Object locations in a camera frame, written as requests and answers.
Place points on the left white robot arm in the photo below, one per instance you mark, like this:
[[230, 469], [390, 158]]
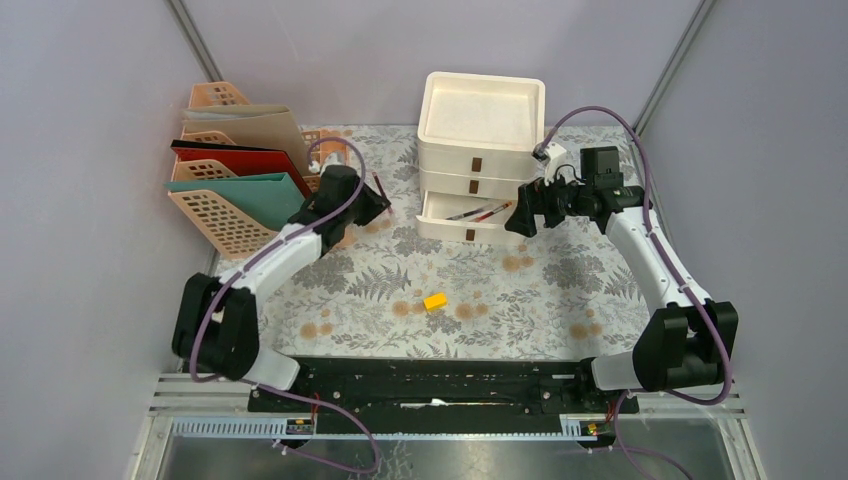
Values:
[[216, 331]]

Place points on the beige notebook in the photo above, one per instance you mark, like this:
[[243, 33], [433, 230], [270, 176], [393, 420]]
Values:
[[265, 126]]

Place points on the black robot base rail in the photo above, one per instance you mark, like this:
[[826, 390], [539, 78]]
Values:
[[336, 396]]

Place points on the orange clear pen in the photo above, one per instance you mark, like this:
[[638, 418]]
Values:
[[492, 212]]

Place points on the peach plastic file organizer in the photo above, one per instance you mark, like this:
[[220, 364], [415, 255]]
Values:
[[232, 232]]

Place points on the floral table mat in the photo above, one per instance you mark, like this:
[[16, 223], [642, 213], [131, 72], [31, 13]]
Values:
[[563, 294]]

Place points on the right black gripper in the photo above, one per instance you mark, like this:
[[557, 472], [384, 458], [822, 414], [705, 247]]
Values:
[[534, 200]]

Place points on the red capped marker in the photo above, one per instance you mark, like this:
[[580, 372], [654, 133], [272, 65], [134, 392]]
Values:
[[382, 192]]

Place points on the white three-drawer cabinet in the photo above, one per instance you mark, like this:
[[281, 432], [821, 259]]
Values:
[[476, 134]]

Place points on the blue pen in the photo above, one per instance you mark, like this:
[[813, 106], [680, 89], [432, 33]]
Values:
[[468, 214]]

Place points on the teal folder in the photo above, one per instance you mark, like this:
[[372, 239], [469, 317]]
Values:
[[270, 199]]

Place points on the red ring binder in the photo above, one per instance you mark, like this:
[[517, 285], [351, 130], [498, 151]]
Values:
[[209, 161]]

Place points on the aluminium corner frame post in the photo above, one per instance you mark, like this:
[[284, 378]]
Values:
[[195, 41]]

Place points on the yellow eraser block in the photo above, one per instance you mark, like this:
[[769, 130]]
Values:
[[435, 302]]

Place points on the white bottom drawer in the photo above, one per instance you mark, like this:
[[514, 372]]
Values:
[[431, 223]]

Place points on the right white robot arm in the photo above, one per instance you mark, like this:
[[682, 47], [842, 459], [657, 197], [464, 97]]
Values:
[[689, 337]]

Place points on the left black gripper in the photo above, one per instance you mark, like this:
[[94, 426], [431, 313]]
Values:
[[376, 204]]

